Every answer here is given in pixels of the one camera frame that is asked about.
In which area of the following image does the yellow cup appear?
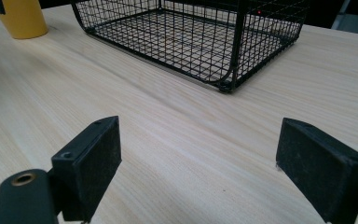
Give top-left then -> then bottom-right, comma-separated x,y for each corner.
0,0 -> 49,40

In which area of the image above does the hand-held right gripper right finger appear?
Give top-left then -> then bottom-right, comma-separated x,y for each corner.
275,117 -> 358,224

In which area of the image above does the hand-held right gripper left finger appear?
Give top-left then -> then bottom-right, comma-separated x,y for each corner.
50,115 -> 123,223

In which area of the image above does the grey stand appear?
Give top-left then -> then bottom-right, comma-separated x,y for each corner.
331,0 -> 358,37

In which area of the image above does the black wire mesh basket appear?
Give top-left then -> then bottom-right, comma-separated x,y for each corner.
70,0 -> 311,93

